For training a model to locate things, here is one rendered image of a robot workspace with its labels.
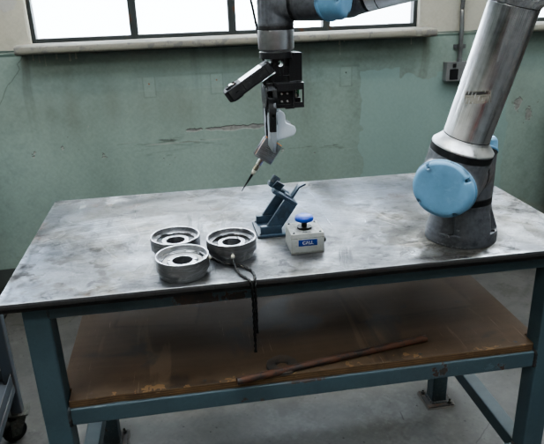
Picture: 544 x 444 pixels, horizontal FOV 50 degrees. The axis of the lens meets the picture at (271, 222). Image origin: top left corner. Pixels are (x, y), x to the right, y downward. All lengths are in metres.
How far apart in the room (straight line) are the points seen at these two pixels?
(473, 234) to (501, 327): 0.32
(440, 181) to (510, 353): 0.51
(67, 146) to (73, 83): 0.29
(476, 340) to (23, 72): 2.16
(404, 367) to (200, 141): 1.75
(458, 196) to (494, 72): 0.22
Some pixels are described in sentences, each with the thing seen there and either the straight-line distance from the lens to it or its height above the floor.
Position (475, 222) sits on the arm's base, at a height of 0.86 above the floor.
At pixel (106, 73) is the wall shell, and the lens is 2.78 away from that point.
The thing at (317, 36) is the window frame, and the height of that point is 1.13.
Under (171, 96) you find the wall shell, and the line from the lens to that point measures 2.77.
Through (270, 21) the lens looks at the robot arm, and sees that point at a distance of 1.24.
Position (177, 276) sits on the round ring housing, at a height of 0.82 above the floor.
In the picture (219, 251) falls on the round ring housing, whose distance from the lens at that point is 1.19.
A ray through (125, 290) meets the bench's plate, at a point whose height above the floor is 0.80.
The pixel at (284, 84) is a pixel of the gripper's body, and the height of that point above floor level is 1.14.
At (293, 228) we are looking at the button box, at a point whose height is 0.84.
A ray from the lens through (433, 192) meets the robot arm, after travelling 1.12.
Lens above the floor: 1.31
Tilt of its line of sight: 21 degrees down
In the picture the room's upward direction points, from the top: 2 degrees counter-clockwise
